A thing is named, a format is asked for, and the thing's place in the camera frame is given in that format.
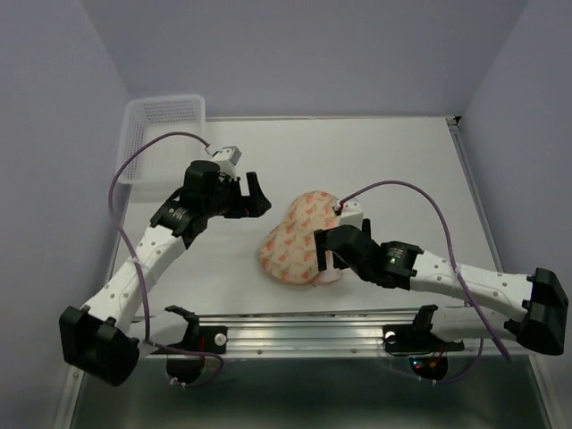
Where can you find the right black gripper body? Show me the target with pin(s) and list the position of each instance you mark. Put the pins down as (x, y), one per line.
(363, 271)

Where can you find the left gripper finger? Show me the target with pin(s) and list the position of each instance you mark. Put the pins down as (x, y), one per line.
(258, 204)
(243, 183)

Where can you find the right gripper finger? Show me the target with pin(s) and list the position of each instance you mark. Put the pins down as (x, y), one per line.
(366, 228)
(325, 259)

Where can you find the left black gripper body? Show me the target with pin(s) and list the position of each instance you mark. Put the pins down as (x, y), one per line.
(226, 200)

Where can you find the floral mesh laundry bag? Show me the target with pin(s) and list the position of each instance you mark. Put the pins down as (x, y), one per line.
(288, 252)

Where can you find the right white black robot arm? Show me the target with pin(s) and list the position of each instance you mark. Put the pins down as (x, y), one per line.
(531, 310)

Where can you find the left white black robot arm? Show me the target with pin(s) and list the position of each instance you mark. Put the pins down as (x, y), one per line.
(110, 333)

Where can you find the white perforated plastic basket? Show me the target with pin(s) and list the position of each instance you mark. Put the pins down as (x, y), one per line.
(154, 139)

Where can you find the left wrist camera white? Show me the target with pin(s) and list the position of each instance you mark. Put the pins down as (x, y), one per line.
(227, 159)

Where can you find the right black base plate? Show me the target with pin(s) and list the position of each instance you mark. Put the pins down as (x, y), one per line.
(405, 339)

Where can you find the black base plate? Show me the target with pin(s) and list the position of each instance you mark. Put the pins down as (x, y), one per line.
(405, 339)
(210, 337)

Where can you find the aluminium mounting rail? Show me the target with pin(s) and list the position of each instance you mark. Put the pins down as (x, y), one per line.
(322, 334)

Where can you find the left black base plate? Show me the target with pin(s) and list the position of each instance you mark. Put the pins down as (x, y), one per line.
(210, 337)

